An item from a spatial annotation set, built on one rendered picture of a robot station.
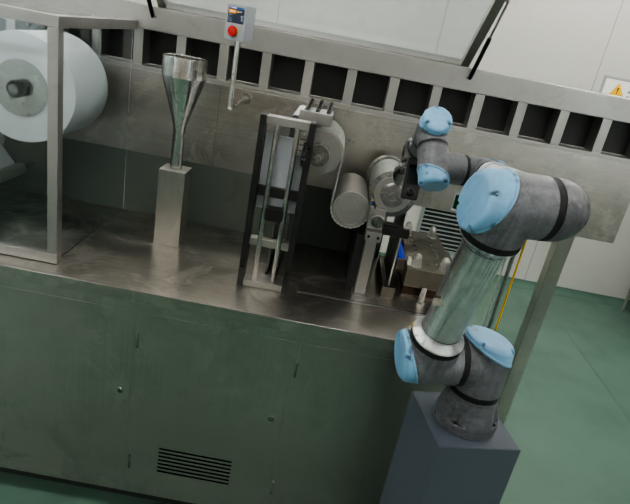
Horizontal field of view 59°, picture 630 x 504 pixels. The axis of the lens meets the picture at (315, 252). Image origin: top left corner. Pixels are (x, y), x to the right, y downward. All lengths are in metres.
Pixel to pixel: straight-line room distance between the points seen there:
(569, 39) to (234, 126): 3.06
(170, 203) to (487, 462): 1.26
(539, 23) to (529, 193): 3.62
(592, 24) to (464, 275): 3.74
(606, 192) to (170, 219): 1.57
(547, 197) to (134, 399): 1.41
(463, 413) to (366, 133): 1.11
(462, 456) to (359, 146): 1.17
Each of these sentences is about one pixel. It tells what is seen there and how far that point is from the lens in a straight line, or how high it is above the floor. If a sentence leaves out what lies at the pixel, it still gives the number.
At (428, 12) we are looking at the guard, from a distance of 1.93.
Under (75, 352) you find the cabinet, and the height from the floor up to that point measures 0.63.
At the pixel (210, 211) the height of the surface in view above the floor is 0.96.
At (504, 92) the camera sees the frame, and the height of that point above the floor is 1.60.
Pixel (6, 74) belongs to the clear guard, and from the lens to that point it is 1.77.
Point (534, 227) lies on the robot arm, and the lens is 1.02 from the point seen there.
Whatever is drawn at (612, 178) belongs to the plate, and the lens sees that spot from 2.31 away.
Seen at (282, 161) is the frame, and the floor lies 1.31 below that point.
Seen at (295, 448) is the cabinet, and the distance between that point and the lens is 1.94.
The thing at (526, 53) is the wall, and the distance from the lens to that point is 4.56.
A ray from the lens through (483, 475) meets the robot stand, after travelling 1.43.
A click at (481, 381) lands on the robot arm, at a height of 1.05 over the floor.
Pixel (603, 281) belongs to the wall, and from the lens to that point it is 5.23.
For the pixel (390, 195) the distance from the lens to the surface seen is 1.77.
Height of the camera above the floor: 1.69
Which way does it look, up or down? 22 degrees down
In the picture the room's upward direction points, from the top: 11 degrees clockwise
